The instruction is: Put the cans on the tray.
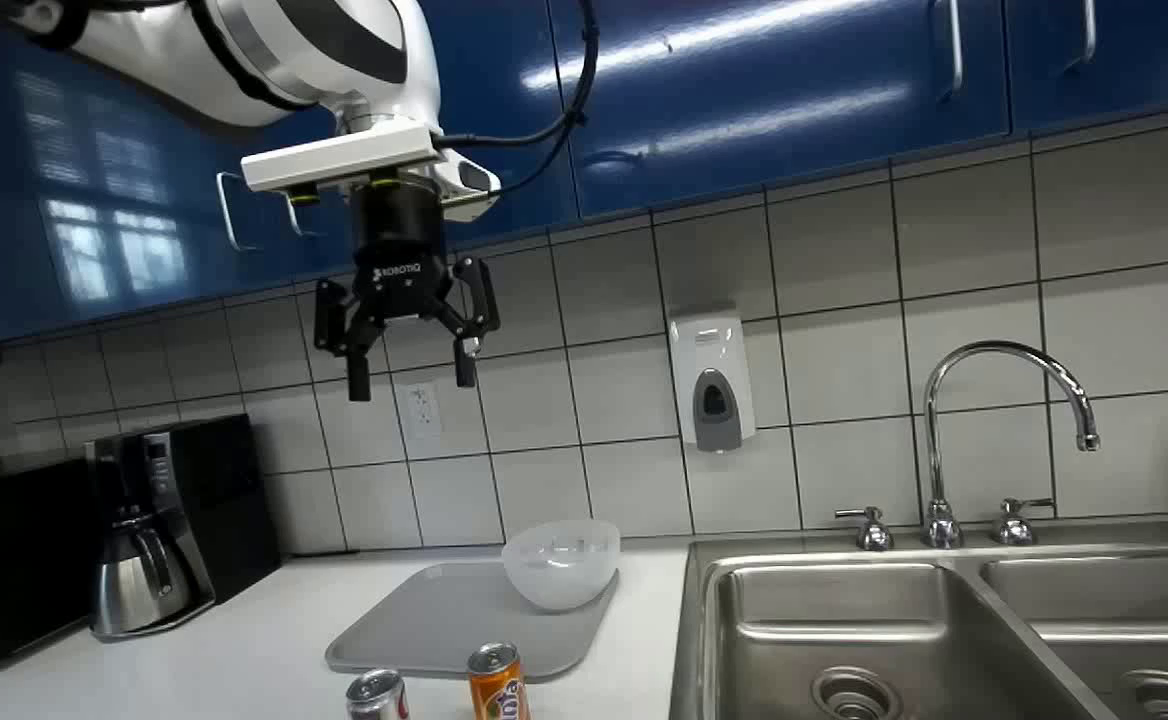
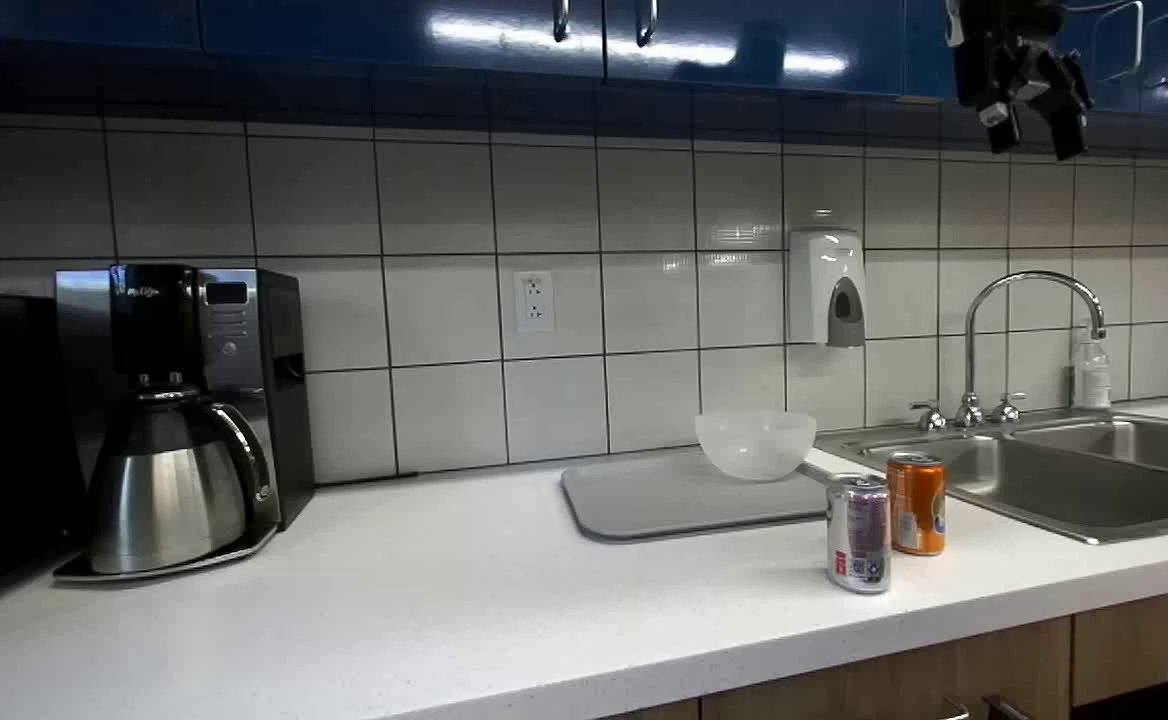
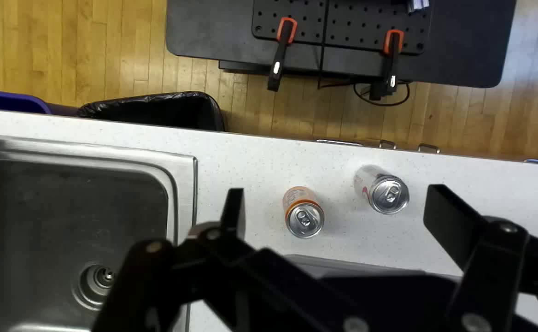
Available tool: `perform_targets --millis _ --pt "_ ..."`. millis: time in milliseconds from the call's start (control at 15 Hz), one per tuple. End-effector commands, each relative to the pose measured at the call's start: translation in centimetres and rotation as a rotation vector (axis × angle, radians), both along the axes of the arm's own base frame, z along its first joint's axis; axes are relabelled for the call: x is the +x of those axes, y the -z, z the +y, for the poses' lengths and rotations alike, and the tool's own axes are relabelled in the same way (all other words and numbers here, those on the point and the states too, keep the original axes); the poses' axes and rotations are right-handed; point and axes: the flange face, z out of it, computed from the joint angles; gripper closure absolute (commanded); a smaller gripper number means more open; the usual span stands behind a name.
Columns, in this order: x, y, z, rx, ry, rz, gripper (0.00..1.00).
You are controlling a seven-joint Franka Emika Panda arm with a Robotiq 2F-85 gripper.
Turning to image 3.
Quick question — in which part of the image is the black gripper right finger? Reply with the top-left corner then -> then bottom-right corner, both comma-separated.
424,184 -> 538,332

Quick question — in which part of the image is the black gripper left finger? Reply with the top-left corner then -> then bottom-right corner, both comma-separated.
93,188 -> 319,332

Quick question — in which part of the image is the orange soda can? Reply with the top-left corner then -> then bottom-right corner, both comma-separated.
282,186 -> 325,238

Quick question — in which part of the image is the silver soda can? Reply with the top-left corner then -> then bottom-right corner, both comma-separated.
354,164 -> 410,214

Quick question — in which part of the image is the stainless steel sink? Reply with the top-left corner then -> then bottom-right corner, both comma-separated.
0,136 -> 198,332

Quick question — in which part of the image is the black pegboard cart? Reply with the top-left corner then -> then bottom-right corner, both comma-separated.
166,0 -> 516,87

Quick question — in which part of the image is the orange black clamp right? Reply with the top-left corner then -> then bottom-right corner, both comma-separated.
371,28 -> 404,100

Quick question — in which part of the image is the orange black clamp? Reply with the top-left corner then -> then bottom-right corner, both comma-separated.
268,17 -> 299,92
371,28 -> 404,100

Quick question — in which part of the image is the orange black clamp left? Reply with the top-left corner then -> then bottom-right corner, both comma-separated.
268,17 -> 299,92

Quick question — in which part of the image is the blue bin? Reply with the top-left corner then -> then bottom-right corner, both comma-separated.
0,90 -> 50,114

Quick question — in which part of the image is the black cable on floor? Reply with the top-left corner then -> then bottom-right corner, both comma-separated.
317,76 -> 413,109

